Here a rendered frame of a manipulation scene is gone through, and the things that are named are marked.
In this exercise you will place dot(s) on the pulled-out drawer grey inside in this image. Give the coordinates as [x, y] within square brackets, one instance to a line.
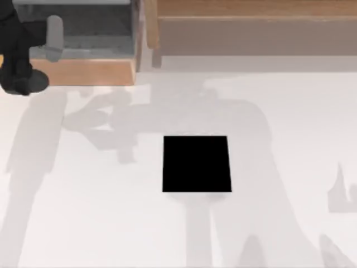
[94, 33]

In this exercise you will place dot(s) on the pale wooden drawer front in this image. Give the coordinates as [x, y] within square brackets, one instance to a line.
[83, 72]

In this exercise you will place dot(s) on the flat black square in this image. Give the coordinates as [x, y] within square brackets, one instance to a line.
[196, 164]

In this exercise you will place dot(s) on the wooden open shelf cupboard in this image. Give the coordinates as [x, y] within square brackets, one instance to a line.
[251, 36]

